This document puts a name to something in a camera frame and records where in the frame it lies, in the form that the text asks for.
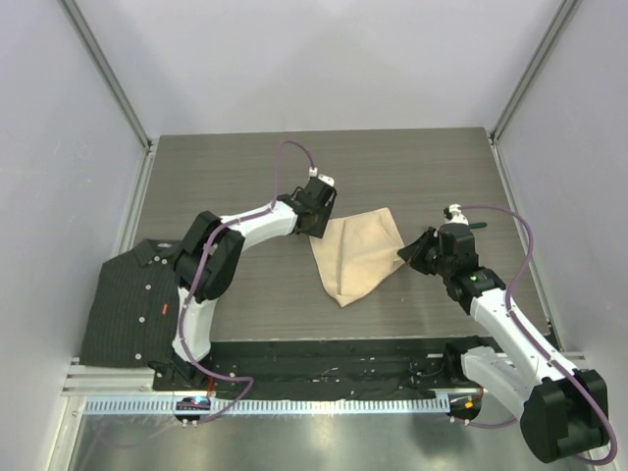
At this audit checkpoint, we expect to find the beige cloth napkin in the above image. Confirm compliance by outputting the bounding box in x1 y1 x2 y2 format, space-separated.
310 207 404 307

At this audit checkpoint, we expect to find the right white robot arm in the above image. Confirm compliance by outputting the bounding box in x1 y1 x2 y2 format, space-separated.
397 223 616 463

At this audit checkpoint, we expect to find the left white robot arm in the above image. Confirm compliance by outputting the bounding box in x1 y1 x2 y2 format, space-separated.
150 176 338 392

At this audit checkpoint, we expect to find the dark striped button shirt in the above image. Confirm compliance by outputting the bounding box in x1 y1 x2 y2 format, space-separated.
78 239 180 368

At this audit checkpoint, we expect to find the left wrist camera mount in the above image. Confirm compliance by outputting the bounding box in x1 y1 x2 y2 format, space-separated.
308 167 336 187

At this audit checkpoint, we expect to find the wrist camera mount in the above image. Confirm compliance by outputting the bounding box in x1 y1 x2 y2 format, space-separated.
308 167 336 187
444 204 469 226

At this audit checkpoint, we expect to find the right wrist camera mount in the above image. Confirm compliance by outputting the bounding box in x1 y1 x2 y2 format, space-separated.
444 204 469 226

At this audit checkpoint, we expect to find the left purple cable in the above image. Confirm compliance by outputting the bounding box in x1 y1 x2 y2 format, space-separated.
174 139 318 428

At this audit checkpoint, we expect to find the purple cable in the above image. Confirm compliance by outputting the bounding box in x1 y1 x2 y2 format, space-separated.
174 139 318 428
458 204 619 465

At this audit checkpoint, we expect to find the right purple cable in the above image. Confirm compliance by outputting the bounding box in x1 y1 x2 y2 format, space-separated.
458 204 619 465

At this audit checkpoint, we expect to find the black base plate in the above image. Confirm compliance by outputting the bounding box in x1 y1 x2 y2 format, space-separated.
149 336 496 401

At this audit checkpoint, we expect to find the white slotted cable duct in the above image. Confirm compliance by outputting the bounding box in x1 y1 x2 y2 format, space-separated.
83 394 449 415

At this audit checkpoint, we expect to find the right aluminium frame post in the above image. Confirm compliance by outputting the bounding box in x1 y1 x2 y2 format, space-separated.
490 0 585 143

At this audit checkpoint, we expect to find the aluminium frame post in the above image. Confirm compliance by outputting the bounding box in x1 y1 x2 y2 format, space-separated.
490 0 585 143
58 0 152 151

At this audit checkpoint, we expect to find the aluminium front rail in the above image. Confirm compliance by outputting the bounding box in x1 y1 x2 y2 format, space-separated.
62 357 154 396

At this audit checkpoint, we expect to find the left aluminium frame post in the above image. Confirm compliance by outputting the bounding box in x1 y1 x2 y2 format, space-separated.
58 0 152 151

